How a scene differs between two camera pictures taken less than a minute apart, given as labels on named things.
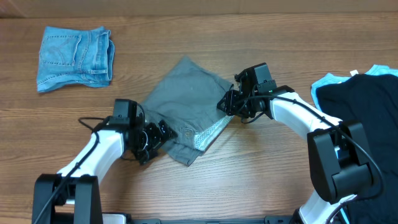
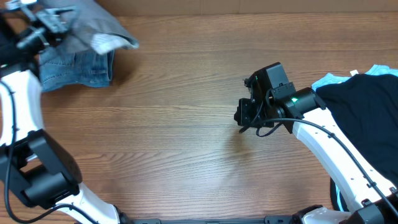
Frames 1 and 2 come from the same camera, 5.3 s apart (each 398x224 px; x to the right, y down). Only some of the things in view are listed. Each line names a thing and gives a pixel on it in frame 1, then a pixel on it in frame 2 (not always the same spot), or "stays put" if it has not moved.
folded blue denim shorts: [68, 56] stays put
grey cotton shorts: [186, 97] to [94, 28]
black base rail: [268, 219] stays put
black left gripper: [156, 137] to [46, 18]
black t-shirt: [371, 100] stays put
